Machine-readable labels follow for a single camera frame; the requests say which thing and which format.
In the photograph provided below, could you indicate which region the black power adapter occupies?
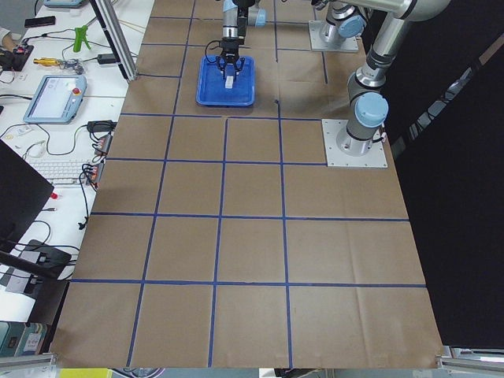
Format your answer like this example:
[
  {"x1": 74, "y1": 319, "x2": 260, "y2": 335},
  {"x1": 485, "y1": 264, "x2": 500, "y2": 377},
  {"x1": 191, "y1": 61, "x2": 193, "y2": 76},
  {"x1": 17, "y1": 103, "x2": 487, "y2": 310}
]
[{"x1": 97, "y1": 54, "x2": 117, "y2": 65}]

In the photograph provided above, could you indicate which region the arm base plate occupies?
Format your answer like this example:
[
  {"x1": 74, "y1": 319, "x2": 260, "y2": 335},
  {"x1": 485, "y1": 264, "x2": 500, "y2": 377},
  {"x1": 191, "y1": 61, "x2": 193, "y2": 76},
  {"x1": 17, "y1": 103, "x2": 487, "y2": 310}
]
[
  {"x1": 321, "y1": 119, "x2": 387, "y2": 169},
  {"x1": 309, "y1": 20, "x2": 358, "y2": 53}
]

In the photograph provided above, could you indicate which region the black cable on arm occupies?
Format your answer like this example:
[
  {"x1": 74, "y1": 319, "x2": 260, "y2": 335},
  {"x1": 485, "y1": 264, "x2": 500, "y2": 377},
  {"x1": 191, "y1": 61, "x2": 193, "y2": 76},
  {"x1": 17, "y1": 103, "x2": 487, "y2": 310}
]
[{"x1": 203, "y1": 38, "x2": 222, "y2": 64}]

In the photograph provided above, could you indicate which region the black monitor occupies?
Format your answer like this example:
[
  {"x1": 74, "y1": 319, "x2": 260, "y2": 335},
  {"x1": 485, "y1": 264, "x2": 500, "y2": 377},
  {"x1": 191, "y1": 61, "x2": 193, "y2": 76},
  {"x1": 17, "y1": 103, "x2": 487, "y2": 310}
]
[{"x1": 0, "y1": 141, "x2": 54, "y2": 253}]

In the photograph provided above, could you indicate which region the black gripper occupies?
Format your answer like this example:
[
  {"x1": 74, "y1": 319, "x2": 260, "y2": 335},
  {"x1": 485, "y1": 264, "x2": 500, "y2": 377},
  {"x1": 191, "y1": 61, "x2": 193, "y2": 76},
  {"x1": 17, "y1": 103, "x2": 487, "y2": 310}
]
[{"x1": 216, "y1": 37, "x2": 246, "y2": 75}]

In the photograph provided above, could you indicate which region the green handled reacher grabber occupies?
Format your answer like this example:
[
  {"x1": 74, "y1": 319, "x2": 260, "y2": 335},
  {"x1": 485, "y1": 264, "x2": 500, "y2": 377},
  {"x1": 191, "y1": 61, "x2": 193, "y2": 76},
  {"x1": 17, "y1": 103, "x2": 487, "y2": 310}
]
[{"x1": 72, "y1": 25, "x2": 91, "y2": 53}]

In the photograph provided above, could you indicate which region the blue plastic tray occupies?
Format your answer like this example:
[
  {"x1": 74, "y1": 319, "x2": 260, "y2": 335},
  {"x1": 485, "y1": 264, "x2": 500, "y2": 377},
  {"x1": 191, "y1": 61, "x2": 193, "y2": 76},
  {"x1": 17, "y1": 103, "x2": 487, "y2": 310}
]
[{"x1": 195, "y1": 55, "x2": 255, "y2": 107}]

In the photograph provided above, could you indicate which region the white keyboard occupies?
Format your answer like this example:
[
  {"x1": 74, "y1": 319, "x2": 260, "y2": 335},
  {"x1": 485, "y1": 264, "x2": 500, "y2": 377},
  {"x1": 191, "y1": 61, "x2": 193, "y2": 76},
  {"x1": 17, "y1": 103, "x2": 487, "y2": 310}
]
[{"x1": 28, "y1": 159, "x2": 93, "y2": 186}]

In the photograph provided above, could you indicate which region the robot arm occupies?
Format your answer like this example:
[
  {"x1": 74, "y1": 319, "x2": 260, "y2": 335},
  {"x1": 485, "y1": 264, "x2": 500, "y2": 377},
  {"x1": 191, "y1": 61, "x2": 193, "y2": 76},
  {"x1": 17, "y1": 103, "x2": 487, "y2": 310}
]
[
  {"x1": 309, "y1": 1, "x2": 366, "y2": 52},
  {"x1": 217, "y1": 1, "x2": 450, "y2": 157}
]

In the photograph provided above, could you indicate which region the teach pendant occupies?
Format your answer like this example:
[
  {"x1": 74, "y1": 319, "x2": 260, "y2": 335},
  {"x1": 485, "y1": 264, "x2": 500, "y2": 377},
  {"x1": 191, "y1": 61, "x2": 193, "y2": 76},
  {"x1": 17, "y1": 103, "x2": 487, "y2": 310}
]
[{"x1": 23, "y1": 75, "x2": 87, "y2": 124}]

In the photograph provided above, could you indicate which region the yellow tool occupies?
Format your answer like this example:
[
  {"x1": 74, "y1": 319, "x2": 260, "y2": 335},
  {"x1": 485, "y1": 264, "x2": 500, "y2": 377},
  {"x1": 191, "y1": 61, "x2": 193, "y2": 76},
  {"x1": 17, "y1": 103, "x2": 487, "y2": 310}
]
[{"x1": 33, "y1": 57, "x2": 61, "y2": 67}]

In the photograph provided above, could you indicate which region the aluminium frame post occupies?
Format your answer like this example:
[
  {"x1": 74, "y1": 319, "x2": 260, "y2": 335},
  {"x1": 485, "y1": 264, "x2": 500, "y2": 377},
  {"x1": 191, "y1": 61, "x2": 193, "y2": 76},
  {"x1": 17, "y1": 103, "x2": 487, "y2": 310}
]
[{"x1": 90, "y1": 0, "x2": 138, "y2": 82}]

